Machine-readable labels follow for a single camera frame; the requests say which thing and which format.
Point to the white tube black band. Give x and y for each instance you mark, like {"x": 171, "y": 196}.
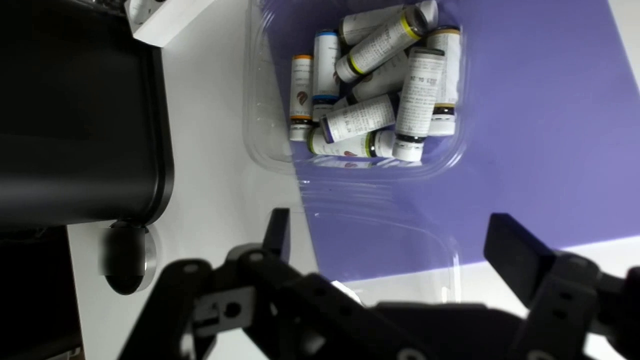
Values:
{"x": 418, "y": 101}

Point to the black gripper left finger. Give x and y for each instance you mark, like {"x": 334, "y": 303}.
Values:
{"x": 280, "y": 307}

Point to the black coffee machine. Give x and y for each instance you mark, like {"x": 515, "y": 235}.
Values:
{"x": 72, "y": 113}

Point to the clear plastic bowl lid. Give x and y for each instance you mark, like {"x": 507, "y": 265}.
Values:
{"x": 380, "y": 227}

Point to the round metal disc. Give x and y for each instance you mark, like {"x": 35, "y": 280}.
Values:
{"x": 122, "y": 259}

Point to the white tube yellow band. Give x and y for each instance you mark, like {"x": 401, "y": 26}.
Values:
{"x": 377, "y": 46}

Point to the white tube dark blue band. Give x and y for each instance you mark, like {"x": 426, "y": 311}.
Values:
{"x": 356, "y": 118}

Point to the purple rectangular mat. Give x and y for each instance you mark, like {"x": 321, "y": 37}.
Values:
{"x": 533, "y": 133}

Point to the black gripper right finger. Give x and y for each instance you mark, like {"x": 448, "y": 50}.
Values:
{"x": 566, "y": 300}

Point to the clear plastic bowl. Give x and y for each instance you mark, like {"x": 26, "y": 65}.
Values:
{"x": 267, "y": 101}

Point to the white tube dark orange band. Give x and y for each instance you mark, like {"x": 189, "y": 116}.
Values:
{"x": 450, "y": 61}

